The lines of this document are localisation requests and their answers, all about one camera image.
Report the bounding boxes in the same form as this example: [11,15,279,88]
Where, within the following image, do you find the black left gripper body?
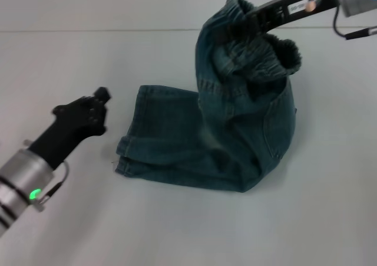
[31,96,108,169]

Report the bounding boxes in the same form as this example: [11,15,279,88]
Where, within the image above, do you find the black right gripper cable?
[332,0,377,40]

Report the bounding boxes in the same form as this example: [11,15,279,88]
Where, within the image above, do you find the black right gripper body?
[256,0,342,31]

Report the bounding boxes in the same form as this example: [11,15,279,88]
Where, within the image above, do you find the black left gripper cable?
[38,161,70,205]

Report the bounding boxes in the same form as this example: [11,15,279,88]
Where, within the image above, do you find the blue denim shorts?
[114,0,303,193]

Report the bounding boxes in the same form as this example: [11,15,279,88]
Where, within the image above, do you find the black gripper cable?
[38,161,70,205]
[332,0,377,40]

